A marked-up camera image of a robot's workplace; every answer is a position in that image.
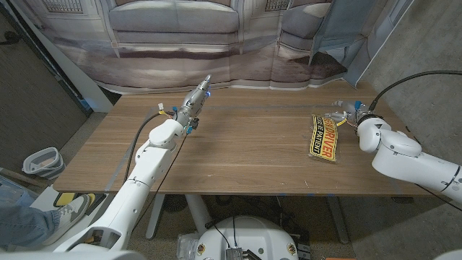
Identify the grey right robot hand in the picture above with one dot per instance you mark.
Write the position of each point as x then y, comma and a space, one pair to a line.
355, 112

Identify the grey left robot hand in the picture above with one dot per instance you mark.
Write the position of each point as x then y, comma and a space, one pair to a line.
193, 104

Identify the yellow new driver bumper sticker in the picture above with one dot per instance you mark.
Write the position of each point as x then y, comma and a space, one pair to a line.
323, 141

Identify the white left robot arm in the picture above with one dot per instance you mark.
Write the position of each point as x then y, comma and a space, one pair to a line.
146, 173

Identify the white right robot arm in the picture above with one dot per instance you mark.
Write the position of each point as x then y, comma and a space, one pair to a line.
404, 155

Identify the printed sofa room backdrop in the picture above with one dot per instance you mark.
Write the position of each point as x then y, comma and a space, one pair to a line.
180, 65

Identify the black round floor object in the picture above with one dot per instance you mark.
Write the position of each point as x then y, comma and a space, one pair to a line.
175, 204

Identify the white metal table leg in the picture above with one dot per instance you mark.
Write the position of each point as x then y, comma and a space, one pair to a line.
198, 213
156, 220
337, 220

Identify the clear plastic package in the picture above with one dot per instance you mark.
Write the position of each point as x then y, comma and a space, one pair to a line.
186, 247

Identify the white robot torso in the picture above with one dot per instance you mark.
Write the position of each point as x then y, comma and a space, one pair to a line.
252, 238

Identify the yellow black flat object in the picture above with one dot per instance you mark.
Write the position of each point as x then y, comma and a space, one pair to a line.
65, 198

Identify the grey plastic bucket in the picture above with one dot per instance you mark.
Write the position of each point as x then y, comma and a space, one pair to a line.
43, 164

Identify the grey white sneaker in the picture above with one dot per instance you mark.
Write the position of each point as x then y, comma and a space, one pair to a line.
68, 216

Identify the person leg in blue jeans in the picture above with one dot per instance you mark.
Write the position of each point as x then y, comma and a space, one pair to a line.
21, 224

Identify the white door frame post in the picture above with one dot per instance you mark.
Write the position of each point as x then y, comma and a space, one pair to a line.
84, 86

